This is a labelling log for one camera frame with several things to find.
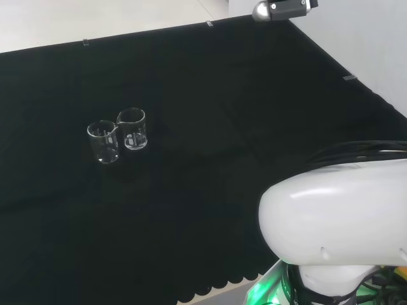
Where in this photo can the clear glass beaker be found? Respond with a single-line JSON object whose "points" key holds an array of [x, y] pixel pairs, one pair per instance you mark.
{"points": [[108, 156], [135, 142]]}

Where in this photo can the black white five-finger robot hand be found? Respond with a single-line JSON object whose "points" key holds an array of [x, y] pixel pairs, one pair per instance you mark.
{"points": [[286, 8]]}

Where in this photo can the black bench cloth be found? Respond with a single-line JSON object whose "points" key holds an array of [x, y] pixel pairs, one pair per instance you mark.
{"points": [[190, 190]]}

